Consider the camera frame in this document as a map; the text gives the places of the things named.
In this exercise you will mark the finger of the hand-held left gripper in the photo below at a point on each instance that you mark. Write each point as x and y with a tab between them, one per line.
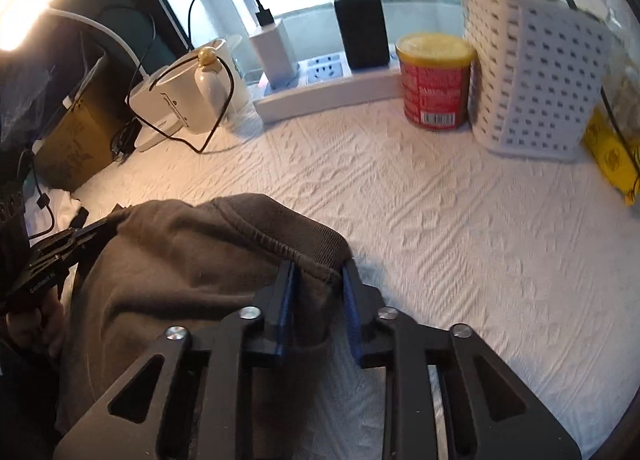
92	232

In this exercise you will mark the white perforated plastic basket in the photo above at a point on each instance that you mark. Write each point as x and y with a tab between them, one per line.
535	75

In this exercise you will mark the white textured tablecloth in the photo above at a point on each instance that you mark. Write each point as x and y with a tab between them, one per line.
450	250

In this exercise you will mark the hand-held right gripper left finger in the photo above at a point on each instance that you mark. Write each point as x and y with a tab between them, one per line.
290	310

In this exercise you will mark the white duck-shaped bottle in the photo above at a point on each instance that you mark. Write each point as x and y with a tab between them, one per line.
212	90

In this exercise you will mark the black charger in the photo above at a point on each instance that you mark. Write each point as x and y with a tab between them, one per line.
361	30

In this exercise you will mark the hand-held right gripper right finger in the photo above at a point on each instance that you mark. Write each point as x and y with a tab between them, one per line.
351	315

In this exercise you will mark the yellow packet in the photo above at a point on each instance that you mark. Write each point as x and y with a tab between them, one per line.
607	150

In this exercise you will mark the white power strip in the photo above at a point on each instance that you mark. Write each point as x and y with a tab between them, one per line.
325	85

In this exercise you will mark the white desk lamp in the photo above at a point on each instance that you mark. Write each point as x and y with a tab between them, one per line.
30	0

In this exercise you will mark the red can with yellow lid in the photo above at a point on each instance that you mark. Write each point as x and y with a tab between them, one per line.
435	80

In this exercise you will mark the white charger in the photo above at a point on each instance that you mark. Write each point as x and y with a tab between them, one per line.
272	53

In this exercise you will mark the grey t-shirt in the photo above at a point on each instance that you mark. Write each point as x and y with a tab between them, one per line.
190	260

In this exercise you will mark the white box appliance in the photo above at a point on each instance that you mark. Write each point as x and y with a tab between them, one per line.
170	95

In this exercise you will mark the brown cardboard box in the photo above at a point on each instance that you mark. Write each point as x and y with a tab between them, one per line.
80	140

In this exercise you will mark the person's left hand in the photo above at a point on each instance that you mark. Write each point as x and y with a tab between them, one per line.
35	330

